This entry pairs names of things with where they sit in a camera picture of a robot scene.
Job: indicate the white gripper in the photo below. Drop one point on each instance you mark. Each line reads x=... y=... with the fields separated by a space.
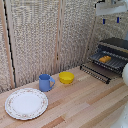
x=111 y=8

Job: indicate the orange bread loaf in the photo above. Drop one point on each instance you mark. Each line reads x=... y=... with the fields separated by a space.
x=105 y=59

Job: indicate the open oven door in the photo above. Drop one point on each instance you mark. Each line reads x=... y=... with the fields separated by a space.
x=95 y=73

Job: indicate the black dish rack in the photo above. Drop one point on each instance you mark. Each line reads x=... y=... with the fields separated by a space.
x=116 y=45

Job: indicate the yellow bowl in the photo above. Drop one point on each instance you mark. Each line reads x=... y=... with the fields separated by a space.
x=66 y=77

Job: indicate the woven folding screen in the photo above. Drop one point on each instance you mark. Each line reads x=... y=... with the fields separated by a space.
x=33 y=40

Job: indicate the blue mug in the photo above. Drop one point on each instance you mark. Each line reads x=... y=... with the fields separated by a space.
x=45 y=82

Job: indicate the white floral rim plate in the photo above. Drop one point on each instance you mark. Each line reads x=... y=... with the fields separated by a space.
x=26 y=103

